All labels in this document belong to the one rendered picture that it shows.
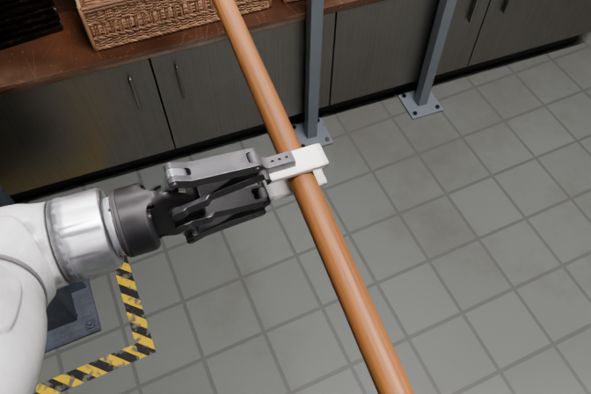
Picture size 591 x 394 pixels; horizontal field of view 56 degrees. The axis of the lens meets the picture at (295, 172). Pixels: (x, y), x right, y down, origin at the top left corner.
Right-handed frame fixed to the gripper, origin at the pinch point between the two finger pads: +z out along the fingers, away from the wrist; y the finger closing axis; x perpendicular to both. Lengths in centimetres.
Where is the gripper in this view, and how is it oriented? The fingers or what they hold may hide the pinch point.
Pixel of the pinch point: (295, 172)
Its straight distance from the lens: 63.4
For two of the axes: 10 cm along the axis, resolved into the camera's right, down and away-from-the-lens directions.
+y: -0.1, 5.7, 8.2
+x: 3.4, 7.8, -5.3
